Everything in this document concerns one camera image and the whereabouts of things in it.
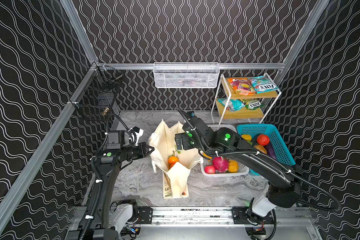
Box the red apple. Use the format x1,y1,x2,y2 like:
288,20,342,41
204,166,216,174

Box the teal plastic vegetable basket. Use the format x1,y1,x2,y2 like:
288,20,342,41
237,124,296,166

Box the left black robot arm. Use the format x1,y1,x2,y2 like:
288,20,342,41
67,143,155,240

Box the pink dragon fruit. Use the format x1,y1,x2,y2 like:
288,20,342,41
212,157,229,173

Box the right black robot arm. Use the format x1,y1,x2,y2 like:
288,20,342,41
175,111,341,218

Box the teal Fox's candy bag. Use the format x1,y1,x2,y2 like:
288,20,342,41
250,76,279,94

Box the white plastic fruit basket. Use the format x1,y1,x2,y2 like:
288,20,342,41
199,124,250,178

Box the purple eggplant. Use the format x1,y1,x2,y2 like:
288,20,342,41
264,143,277,160

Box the brown potato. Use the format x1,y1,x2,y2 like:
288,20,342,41
254,145,268,155

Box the orange candy bag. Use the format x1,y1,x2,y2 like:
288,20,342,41
228,78,256,96

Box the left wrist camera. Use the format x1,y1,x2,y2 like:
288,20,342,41
128,127,144,146

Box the orange tangerine with leaf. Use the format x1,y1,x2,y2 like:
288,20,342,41
168,148,181,165

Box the red tomato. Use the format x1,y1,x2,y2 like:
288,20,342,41
256,134,270,146

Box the green Fox's bag lower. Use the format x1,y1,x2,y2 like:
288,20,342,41
243,99,263,111

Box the teal snack bag lower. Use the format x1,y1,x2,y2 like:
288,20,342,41
218,98,246,112

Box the white wooden two-tier shelf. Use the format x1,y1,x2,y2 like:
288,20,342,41
211,75,282,124

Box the black wire wall basket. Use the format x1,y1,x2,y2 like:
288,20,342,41
74,66,125,123

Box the yellow pepper in teal basket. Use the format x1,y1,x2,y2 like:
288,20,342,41
241,135,252,142

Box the floral canvas grocery bag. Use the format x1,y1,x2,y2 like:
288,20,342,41
149,121,204,199

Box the white wire wall basket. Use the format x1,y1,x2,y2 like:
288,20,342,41
153,62,220,89

